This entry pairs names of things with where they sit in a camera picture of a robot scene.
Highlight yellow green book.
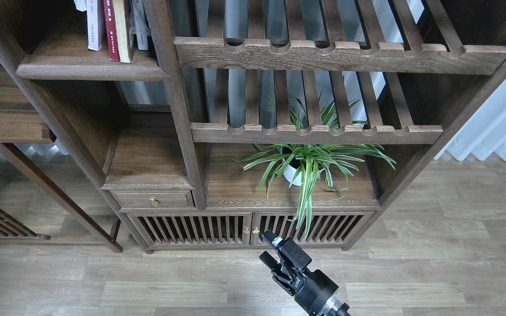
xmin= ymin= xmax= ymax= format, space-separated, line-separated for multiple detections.
xmin=73 ymin=0 xmax=87 ymax=12

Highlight white plant pot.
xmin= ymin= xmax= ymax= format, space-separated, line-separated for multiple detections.
xmin=279 ymin=146 xmax=324 ymax=187

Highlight dark wooden bookshelf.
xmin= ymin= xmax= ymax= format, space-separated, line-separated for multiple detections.
xmin=0 ymin=0 xmax=506 ymax=251

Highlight red paperback book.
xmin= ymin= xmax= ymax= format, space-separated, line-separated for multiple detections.
xmin=103 ymin=0 xmax=120 ymax=62

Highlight white purple book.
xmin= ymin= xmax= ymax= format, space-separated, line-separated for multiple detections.
xmin=86 ymin=0 xmax=106 ymax=51

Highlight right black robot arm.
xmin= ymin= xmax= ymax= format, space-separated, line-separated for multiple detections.
xmin=260 ymin=230 xmax=349 ymax=316

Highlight upright tan book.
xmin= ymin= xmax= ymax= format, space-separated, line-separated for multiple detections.
xmin=111 ymin=0 xmax=134 ymax=63

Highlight brass drawer knob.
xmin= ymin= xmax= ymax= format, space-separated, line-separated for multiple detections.
xmin=149 ymin=197 xmax=159 ymax=207

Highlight brass cabinet door knobs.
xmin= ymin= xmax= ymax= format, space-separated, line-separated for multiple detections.
xmin=242 ymin=226 xmax=260 ymax=234

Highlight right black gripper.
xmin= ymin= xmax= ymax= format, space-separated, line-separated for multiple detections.
xmin=259 ymin=230 xmax=340 ymax=314

